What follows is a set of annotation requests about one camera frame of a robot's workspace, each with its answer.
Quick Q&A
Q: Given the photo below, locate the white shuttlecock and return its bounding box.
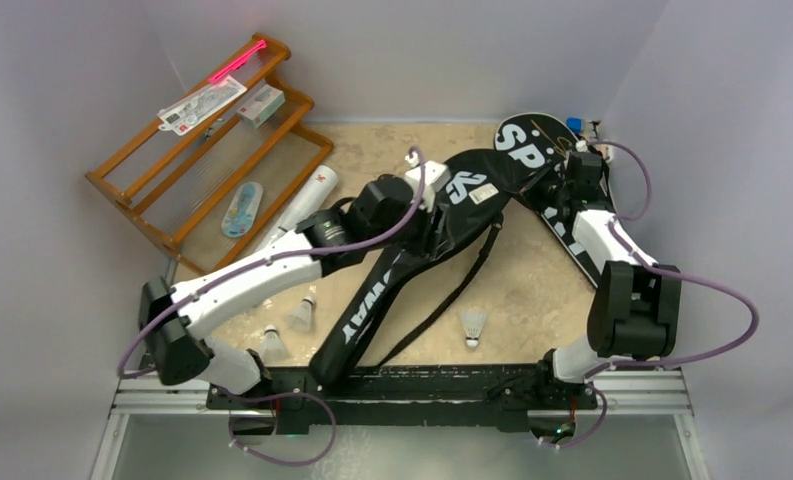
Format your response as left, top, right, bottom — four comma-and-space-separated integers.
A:
258, 324, 289, 361
286, 296, 316, 332
459, 311, 488, 349

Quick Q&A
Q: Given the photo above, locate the white shuttlecock tube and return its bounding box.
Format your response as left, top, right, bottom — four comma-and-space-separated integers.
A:
255, 165, 339, 250

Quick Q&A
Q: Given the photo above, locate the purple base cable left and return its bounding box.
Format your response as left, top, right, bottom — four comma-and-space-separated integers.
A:
228, 389, 340, 468

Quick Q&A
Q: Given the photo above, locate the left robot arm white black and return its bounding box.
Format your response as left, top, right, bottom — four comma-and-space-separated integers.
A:
137, 165, 451, 409

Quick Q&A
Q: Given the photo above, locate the black CROSSWAY racket bag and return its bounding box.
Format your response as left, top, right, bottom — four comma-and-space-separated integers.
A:
297, 148, 547, 389

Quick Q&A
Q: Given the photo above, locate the blue white small object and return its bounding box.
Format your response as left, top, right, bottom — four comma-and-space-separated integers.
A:
566, 117, 599, 135

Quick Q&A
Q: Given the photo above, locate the wooden rack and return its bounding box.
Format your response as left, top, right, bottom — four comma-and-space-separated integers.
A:
85, 33, 334, 274

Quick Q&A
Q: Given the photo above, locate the left white shuttlecock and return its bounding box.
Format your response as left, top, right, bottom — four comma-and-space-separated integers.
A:
286, 296, 316, 332

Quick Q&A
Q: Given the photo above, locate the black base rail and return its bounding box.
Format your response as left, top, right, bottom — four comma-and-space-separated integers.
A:
206, 361, 598, 435

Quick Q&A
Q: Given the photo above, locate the light blue blister pack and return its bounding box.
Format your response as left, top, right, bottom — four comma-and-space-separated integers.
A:
221, 182, 263, 238

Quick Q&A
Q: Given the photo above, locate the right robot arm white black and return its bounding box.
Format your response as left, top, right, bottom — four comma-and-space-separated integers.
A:
520, 152, 681, 407

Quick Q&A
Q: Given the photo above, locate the flat packaged item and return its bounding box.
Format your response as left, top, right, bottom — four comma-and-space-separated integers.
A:
157, 76, 248, 136

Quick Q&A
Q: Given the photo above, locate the right white shuttlecock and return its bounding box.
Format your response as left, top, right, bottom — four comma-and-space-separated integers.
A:
459, 311, 488, 349

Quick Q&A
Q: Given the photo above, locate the black SPORT racket bag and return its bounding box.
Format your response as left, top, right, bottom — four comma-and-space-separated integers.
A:
494, 112, 614, 287

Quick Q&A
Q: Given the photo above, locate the small teal white box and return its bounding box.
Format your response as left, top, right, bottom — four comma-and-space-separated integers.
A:
237, 85, 285, 128

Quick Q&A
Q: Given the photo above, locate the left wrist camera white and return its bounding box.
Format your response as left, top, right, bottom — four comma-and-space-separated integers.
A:
403, 147, 451, 211

